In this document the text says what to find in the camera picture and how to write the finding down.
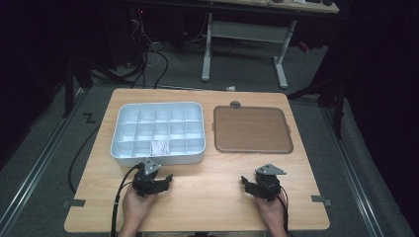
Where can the gray tape piece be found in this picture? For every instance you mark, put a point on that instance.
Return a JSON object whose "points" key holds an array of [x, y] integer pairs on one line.
{"points": [[321, 199], [74, 203]]}

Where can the white compartment organizer box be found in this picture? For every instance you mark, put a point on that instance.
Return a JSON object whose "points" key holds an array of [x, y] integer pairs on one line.
{"points": [[158, 130]]}

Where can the small white packet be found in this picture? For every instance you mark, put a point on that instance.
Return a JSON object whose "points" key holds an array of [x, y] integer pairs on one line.
{"points": [[160, 147]]}

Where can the small white floor object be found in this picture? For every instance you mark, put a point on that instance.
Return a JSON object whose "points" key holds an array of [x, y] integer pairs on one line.
{"points": [[230, 88]]}

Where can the person's right hand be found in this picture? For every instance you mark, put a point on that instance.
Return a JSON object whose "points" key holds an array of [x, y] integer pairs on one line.
{"points": [[271, 212]]}

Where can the brown square tray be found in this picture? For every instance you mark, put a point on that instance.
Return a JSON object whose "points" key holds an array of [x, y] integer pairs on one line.
{"points": [[252, 129]]}

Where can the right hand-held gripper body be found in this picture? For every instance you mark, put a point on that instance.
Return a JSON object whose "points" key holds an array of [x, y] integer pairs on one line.
{"points": [[268, 186]]}

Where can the person's left hand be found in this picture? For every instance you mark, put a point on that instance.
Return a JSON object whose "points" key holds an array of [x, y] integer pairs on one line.
{"points": [[136, 207]]}

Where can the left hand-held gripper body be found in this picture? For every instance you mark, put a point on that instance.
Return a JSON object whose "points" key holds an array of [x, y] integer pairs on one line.
{"points": [[146, 182]]}

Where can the white-legged wooden desk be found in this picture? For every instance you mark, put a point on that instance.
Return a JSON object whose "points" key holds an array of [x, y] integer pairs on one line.
{"points": [[247, 31]]}

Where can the metal floor rail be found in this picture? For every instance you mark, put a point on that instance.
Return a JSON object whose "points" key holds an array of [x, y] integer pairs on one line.
{"points": [[352, 171], [33, 164]]}

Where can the black metal stand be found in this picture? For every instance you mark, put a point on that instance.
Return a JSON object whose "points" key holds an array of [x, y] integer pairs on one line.
{"points": [[332, 98]]}

